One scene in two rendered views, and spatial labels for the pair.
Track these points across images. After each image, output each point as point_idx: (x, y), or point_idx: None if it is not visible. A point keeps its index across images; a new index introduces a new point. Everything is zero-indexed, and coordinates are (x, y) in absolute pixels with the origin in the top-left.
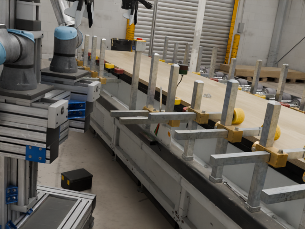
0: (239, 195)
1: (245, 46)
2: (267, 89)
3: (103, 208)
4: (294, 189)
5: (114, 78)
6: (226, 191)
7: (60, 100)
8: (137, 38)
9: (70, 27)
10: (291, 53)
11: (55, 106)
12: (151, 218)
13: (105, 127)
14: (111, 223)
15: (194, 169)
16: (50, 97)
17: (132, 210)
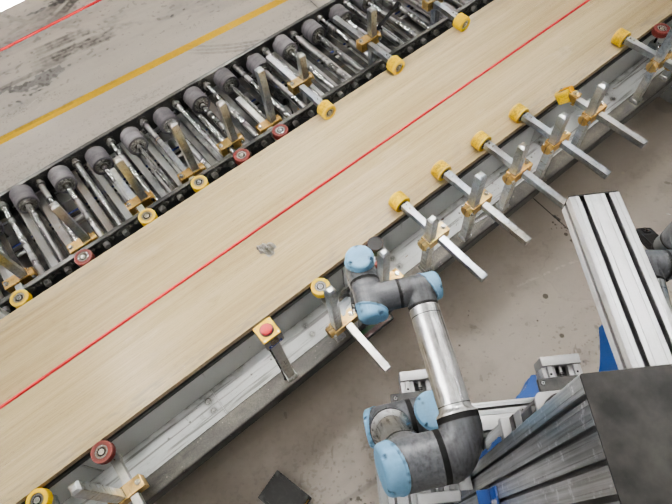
0: (486, 215)
1: None
2: (66, 176)
3: (329, 433)
4: (590, 158)
5: (56, 486)
6: (480, 225)
7: (548, 364)
8: (269, 332)
9: (421, 406)
10: None
11: (574, 355)
12: (326, 366)
13: None
14: (357, 409)
15: (449, 257)
16: (501, 408)
17: (316, 395)
